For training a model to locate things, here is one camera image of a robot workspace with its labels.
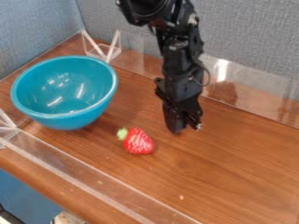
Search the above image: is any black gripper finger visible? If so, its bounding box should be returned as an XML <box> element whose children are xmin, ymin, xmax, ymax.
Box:
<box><xmin>162</xmin><ymin>101</ymin><xmax>202</xmax><ymax>134</ymax></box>

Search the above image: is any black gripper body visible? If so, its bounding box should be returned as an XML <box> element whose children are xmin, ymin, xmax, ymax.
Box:
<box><xmin>153</xmin><ymin>43</ymin><xmax>210</xmax><ymax>117</ymax></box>

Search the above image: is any red toy strawberry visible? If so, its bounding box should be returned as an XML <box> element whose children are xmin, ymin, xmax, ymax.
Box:
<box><xmin>116</xmin><ymin>128</ymin><xmax>154</xmax><ymax>155</ymax></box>

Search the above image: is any blue bowl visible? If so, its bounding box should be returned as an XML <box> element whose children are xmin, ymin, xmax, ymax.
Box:
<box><xmin>10</xmin><ymin>55</ymin><xmax>117</xmax><ymax>130</ymax></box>

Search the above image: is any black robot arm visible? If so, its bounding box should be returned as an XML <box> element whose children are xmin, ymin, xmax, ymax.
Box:
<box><xmin>116</xmin><ymin>0</ymin><xmax>210</xmax><ymax>133</ymax></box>

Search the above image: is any clear acrylic back barrier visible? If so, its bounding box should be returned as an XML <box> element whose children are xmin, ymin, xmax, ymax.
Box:
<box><xmin>80</xmin><ymin>30</ymin><xmax>299</xmax><ymax>129</ymax></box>

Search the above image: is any clear acrylic barrier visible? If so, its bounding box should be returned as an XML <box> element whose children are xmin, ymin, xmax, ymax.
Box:
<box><xmin>80</xmin><ymin>30</ymin><xmax>299</xmax><ymax>129</ymax></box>
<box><xmin>0</xmin><ymin>109</ymin><xmax>201</xmax><ymax>224</ymax></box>

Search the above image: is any clear acrylic front barrier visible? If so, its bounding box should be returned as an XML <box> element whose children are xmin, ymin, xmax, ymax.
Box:
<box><xmin>0</xmin><ymin>109</ymin><xmax>201</xmax><ymax>224</ymax></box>

